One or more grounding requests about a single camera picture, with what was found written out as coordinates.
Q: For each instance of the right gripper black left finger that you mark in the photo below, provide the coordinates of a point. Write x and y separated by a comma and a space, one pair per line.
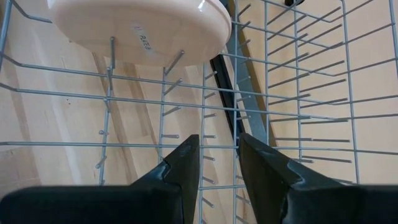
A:
93, 205

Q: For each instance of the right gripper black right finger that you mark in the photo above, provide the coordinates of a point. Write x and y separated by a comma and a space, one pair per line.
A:
311, 205

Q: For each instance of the peach plate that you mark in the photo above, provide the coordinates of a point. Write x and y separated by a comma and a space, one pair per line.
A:
140, 25

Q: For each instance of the light wood desk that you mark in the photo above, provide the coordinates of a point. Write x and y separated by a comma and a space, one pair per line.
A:
379, 171

